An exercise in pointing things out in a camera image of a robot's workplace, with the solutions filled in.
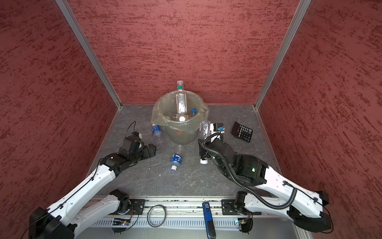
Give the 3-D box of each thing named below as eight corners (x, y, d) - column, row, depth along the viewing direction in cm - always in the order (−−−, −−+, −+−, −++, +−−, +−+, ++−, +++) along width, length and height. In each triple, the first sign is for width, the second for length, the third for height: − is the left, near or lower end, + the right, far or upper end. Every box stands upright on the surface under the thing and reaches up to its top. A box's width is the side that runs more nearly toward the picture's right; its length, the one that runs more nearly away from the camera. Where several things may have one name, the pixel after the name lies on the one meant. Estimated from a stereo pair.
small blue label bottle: (168, 169, 88) (166, 165, 84) (179, 148, 97) (178, 144, 93) (176, 172, 87) (175, 169, 83) (186, 151, 96) (186, 147, 92)
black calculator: (228, 134, 106) (229, 132, 104) (234, 123, 112) (235, 121, 110) (248, 143, 101) (249, 141, 99) (253, 131, 108) (254, 129, 106)
